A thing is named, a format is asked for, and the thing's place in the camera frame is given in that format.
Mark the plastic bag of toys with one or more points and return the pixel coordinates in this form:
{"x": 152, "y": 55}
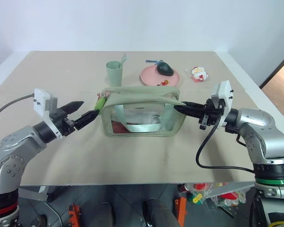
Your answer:
{"x": 217, "y": 194}

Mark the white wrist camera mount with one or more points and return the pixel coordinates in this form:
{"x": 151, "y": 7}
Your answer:
{"x": 224, "y": 92}
{"x": 41, "y": 99}

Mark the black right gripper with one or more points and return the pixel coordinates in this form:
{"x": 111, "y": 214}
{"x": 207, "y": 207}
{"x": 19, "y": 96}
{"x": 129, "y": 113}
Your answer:
{"x": 210, "y": 116}

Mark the pale green cup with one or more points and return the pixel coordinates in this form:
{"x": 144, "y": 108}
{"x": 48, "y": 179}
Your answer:
{"x": 114, "y": 73}

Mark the pale green spoon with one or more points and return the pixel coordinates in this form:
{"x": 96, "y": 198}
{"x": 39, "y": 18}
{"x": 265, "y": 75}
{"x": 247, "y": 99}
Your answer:
{"x": 123, "y": 59}

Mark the white cloth inside pouch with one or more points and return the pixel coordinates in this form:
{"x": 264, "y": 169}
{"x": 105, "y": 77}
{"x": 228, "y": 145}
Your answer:
{"x": 145, "y": 118}

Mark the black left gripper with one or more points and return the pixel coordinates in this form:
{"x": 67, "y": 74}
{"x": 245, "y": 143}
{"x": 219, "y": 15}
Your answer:
{"x": 64, "y": 124}

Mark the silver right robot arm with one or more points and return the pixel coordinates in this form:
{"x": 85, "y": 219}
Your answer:
{"x": 258, "y": 123}

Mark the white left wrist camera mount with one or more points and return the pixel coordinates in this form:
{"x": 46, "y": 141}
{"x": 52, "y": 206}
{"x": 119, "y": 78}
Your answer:
{"x": 41, "y": 99}

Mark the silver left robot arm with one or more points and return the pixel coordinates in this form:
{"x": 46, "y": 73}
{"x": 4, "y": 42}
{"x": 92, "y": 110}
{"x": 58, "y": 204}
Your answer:
{"x": 11, "y": 146}

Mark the orange clamp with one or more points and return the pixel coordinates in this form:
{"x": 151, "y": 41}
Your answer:
{"x": 181, "y": 208}
{"x": 74, "y": 215}

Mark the red item inside pouch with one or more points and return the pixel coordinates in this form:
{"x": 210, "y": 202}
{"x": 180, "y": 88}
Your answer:
{"x": 117, "y": 127}

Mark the dark rounded shape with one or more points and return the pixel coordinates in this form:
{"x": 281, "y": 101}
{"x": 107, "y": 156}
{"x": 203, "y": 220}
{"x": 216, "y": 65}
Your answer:
{"x": 161, "y": 212}

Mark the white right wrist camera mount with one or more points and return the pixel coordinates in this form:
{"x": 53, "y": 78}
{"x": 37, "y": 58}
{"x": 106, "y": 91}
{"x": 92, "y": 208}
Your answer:
{"x": 224, "y": 92}

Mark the dark green avocado toy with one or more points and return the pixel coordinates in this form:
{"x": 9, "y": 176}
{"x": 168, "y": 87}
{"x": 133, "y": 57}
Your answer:
{"x": 165, "y": 69}

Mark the green clear zip pouch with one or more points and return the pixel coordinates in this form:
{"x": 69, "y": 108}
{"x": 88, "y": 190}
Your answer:
{"x": 137, "y": 94}

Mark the santa figure in packet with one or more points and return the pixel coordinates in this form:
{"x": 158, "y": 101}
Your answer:
{"x": 198, "y": 73}

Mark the pink plate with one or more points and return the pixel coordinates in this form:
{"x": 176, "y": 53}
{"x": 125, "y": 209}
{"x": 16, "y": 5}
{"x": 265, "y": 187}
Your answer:
{"x": 149, "y": 76}

